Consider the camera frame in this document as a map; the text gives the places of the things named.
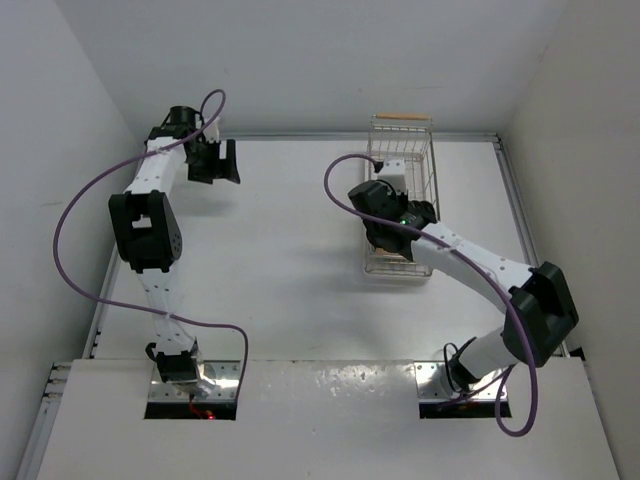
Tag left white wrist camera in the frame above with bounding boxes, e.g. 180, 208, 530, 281
202, 117, 221, 143

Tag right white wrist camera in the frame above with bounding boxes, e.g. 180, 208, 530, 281
375, 157, 407, 193

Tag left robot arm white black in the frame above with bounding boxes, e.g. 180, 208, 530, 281
108, 106, 241, 398

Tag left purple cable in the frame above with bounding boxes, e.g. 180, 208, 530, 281
52, 89, 250, 396

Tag purple cable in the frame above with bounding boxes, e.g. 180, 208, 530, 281
323, 153, 540, 438
52, 89, 250, 396

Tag metal base plate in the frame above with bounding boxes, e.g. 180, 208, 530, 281
148, 360, 240, 403
413, 361, 506, 403

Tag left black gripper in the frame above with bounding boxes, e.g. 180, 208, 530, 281
185, 138, 239, 184

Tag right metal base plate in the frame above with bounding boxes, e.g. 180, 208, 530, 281
413, 361, 506, 403

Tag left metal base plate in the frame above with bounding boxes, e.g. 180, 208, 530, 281
148, 360, 240, 403

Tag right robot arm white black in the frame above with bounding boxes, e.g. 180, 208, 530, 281
348, 180, 579, 394

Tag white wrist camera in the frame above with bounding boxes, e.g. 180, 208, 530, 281
375, 157, 407, 193
202, 117, 221, 143

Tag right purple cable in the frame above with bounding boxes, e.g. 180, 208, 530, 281
323, 153, 540, 438

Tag wire dish rack wooden handles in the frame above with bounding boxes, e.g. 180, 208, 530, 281
362, 112, 447, 277

